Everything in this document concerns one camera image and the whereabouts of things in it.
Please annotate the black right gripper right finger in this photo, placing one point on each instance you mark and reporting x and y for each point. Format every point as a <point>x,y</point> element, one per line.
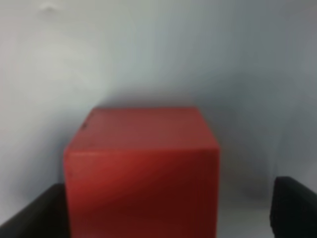
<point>293,212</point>

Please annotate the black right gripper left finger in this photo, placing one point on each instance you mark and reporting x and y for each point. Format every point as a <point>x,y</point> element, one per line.
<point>45,217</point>

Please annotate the red block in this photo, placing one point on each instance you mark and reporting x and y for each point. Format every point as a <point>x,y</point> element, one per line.
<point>142,173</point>

